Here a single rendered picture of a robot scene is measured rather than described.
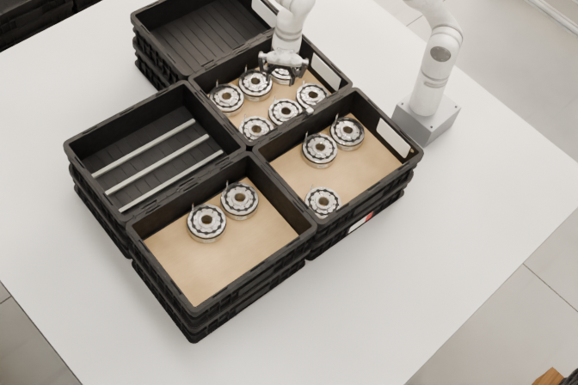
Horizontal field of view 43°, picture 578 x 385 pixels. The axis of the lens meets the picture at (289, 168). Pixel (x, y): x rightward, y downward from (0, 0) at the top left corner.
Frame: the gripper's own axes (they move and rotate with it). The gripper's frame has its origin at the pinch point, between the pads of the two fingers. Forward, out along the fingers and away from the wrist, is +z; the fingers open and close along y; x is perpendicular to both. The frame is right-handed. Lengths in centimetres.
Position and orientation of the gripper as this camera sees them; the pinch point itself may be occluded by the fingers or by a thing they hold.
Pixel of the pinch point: (279, 79)
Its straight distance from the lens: 204.7
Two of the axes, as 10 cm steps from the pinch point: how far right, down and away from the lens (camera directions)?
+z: -1.2, 5.4, 8.3
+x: -0.9, 8.3, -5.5
